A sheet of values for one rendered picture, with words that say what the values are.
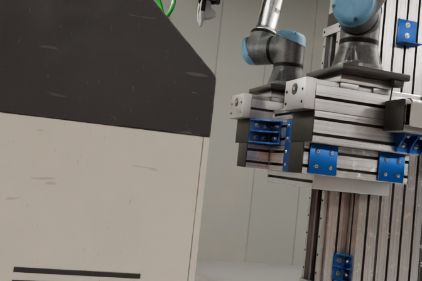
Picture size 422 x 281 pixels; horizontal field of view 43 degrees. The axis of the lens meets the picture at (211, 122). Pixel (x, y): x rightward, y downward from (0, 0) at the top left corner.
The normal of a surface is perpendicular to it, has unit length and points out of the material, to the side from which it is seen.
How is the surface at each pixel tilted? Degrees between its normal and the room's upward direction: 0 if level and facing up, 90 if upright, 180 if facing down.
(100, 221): 90
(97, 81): 90
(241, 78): 90
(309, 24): 90
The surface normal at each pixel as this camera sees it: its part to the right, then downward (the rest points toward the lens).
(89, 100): 0.25, -0.04
